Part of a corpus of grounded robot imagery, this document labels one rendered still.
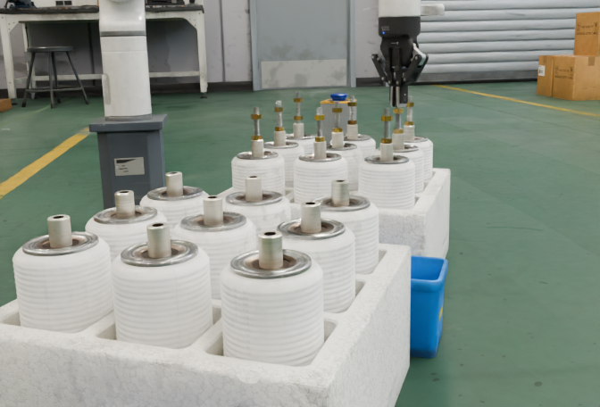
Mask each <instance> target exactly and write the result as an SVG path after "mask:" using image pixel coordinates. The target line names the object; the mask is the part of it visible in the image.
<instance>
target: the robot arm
mask: <svg viewBox="0 0 600 407"><path fill-rule="evenodd" d="M99 12H100V21H99V30H100V39H101V50H102V60H103V71H104V75H102V78H101V80H102V84H103V95H104V115H105V118H104V119H105V121H136V120H149V119H152V108H151V96H150V83H149V70H148V58H147V46H146V14H145V0H99ZM434 15H436V16H438V15H441V16H442V15H445V7H444V6H443V5H442V4H421V0H379V36H380V37H382V41H381V44H380V50H379V51H378V52H377V53H376V54H372V55H371V59H372V61H373V63H374V65H375V67H376V70H377V72H378V74H379V76H380V78H381V80H382V81H383V82H385V81H386V82H387V83H388V84H389V102H390V105H391V106H392V107H405V106H406V105H407V102H408V85H409V84H411V83H413V82H416V81H417V79H418V77H419V76H420V75H421V72H422V70H423V68H424V66H425V65H426V63H427V61H428V59H429V55H428V54H423V53H422V52H421V51H420V50H419V44H418V41H417V37H418V36H419V35H420V33H421V16H434ZM392 67H395V68H392ZM404 67H405V68H404ZM385 72H386V73H385ZM394 72H395V73H396V76H395V75H394ZM386 74H387V75H386ZM403 74H404V77H403Z"/></svg>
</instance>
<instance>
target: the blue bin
mask: <svg viewBox="0 0 600 407"><path fill-rule="evenodd" d="M447 271H448V261H447V260H446V259H443V258H438V257H427V256H415V255H411V304H410V356H414V357H421V358H433V357H435V356H436V354H437V350H438V344H439V340H440V337H441V332H442V319H443V304H444V290H445V279H446V274H447Z"/></svg>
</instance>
